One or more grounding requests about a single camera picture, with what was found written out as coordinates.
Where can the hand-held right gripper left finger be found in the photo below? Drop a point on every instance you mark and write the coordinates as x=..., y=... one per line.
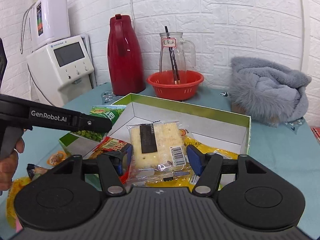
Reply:
x=128, y=155

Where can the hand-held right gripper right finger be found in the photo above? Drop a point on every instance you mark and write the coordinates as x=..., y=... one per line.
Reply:
x=193, y=162

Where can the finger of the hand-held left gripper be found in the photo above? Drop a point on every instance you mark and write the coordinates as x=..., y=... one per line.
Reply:
x=95, y=124

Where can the green pea packet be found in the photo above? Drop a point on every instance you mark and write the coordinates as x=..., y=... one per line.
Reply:
x=107, y=113

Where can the red snack packet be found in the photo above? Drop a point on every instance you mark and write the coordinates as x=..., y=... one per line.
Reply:
x=110, y=146

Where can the yellow snack packet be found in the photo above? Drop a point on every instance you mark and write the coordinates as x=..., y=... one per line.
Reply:
x=220, y=153

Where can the black-label square cracker packet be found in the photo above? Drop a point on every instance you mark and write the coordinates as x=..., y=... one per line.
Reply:
x=155, y=142

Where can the green cardboard box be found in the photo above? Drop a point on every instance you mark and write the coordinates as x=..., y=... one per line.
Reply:
x=175, y=115

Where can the person's left hand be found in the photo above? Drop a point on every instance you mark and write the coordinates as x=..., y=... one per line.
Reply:
x=8, y=167

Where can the white machine with screen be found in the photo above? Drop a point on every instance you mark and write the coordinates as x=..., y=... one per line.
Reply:
x=50, y=80

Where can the orange snack packet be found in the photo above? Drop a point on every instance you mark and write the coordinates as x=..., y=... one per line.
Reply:
x=56, y=158

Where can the dark printed snack packet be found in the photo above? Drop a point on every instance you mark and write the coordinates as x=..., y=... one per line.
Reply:
x=35, y=171

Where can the red thermos jug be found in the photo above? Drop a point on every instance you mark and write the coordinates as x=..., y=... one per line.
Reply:
x=125, y=67

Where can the red plastic basket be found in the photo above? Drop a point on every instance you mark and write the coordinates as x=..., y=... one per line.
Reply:
x=175, y=90

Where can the teal heart-print tablecloth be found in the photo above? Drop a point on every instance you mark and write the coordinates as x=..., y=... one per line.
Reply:
x=275, y=155

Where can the yellow jelly packet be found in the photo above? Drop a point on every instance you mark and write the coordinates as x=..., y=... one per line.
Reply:
x=15, y=200

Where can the glass pitcher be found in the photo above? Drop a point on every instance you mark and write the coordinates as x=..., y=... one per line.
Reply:
x=165, y=60

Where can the white water ionizer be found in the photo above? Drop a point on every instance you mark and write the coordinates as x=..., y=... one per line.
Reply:
x=55, y=17

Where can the black stirring stick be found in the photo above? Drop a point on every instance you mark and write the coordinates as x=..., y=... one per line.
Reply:
x=173, y=60

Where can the grey fluffy garment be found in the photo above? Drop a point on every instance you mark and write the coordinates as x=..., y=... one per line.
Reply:
x=265, y=90

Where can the red patterned box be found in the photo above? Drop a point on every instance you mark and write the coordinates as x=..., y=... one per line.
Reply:
x=315, y=133

